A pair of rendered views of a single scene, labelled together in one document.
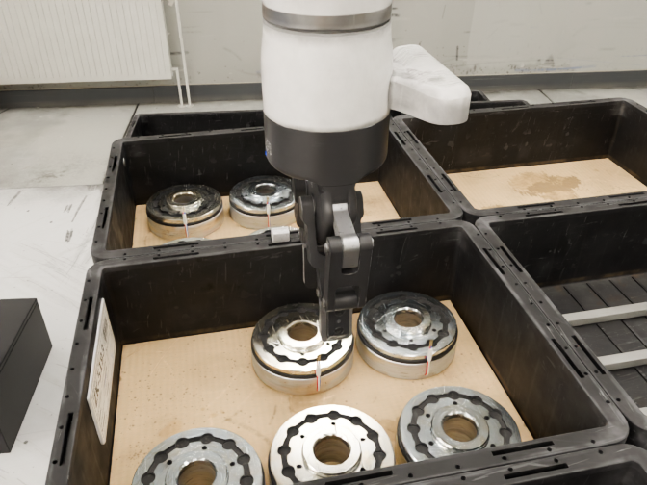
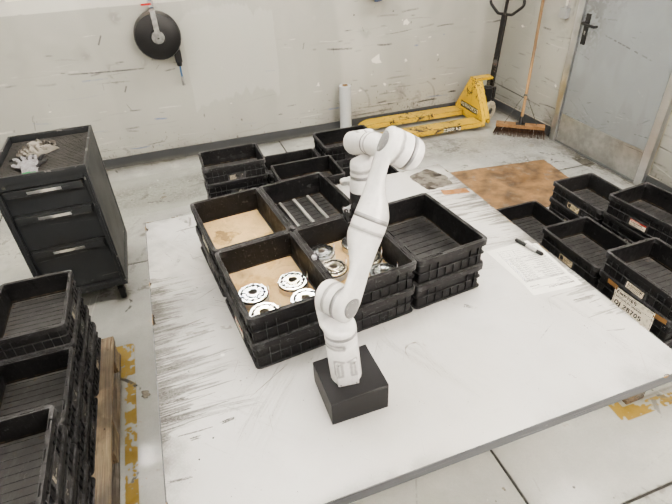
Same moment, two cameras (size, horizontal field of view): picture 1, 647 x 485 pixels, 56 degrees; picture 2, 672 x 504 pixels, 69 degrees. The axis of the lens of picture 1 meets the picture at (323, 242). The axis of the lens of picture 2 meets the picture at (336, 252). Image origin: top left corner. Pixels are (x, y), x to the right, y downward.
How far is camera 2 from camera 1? 1.71 m
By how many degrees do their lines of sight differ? 80
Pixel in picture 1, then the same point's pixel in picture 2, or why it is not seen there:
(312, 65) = not seen: hidden behind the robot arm
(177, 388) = not seen: hidden behind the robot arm
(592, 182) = (219, 228)
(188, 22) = not seen: outside the picture
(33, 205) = (191, 460)
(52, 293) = (280, 399)
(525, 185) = (223, 241)
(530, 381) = (339, 231)
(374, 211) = (249, 273)
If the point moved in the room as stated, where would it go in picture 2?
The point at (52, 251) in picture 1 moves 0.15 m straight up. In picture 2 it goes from (244, 419) to (237, 385)
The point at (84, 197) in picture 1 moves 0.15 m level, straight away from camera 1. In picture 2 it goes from (180, 436) to (128, 467)
